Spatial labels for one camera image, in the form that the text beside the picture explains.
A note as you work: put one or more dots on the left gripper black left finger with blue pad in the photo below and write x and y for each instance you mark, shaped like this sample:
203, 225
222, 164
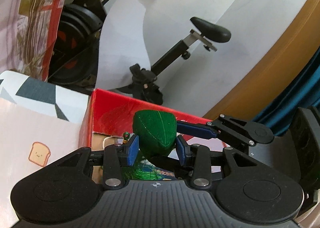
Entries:
116, 157

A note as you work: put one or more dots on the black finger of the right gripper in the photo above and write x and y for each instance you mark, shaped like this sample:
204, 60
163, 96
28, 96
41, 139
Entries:
196, 130

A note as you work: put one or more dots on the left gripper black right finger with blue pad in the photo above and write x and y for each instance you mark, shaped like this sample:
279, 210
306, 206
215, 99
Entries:
196, 160

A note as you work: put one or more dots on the green plush toy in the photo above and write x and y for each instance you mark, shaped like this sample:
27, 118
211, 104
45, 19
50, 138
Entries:
157, 131

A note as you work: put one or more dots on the blue foil snack bag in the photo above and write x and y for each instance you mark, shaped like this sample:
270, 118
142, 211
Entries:
142, 169

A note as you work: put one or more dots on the dark blue curtain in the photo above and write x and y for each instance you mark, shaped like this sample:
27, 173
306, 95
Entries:
303, 91

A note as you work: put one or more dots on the red strawberry cardboard box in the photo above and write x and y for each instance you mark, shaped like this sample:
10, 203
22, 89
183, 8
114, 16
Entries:
109, 113

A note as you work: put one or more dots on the patterned white tablecloth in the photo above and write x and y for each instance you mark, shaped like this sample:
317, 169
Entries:
34, 114

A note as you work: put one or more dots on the black exercise bike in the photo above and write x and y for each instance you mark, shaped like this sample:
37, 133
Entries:
74, 63

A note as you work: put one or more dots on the white paper sheet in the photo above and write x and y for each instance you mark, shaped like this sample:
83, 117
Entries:
121, 45

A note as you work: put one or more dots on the red pink patterned curtain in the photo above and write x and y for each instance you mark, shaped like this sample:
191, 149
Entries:
28, 35

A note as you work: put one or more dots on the wooden door frame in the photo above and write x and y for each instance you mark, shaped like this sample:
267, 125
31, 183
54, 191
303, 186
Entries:
276, 69

